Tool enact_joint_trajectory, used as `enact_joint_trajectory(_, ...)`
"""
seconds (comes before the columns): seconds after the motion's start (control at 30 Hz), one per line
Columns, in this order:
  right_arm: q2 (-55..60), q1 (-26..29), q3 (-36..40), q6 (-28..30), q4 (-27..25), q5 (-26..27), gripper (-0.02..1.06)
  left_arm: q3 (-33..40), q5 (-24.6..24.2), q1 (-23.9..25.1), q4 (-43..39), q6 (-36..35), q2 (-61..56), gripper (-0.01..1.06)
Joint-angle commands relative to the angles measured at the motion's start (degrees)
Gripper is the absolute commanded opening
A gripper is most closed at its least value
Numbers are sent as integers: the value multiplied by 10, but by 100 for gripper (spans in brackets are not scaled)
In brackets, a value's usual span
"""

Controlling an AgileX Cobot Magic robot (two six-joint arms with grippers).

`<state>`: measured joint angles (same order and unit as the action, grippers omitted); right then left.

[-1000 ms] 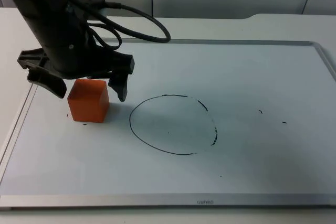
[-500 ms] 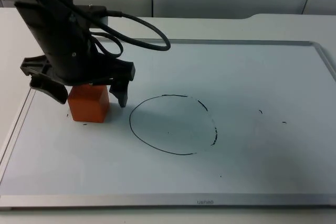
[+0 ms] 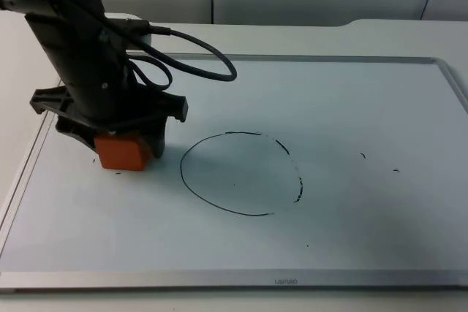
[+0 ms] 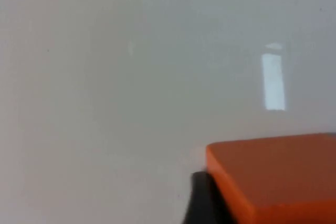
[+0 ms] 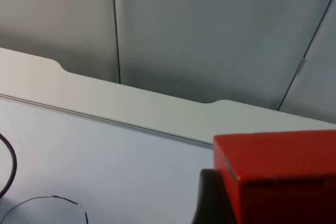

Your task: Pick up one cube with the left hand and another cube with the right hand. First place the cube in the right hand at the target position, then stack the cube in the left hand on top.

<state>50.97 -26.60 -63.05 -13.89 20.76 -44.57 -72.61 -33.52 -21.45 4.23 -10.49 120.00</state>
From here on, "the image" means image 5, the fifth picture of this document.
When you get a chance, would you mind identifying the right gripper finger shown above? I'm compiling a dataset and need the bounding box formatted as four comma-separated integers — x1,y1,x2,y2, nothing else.
191,168,237,224

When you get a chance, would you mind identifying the red cube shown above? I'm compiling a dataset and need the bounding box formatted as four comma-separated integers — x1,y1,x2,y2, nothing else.
213,129,336,224

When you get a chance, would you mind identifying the grey-framed whiteboard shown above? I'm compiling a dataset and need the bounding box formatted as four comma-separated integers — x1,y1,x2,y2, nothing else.
0,93,215,224

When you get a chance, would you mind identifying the black cable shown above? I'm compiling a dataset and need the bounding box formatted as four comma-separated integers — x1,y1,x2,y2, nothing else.
0,133,18,199

